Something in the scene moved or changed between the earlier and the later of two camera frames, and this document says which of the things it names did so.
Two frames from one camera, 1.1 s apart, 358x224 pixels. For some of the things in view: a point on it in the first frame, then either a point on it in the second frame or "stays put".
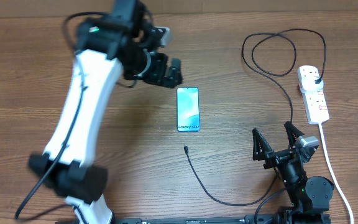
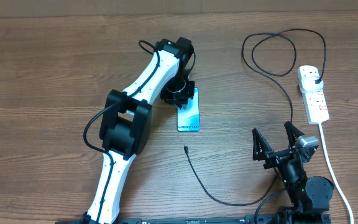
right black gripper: x=275 y=158 stays put
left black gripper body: x=154 y=71 -> x=178 y=89
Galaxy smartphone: x=188 y=109 stays put
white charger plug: x=307 y=84 stays put
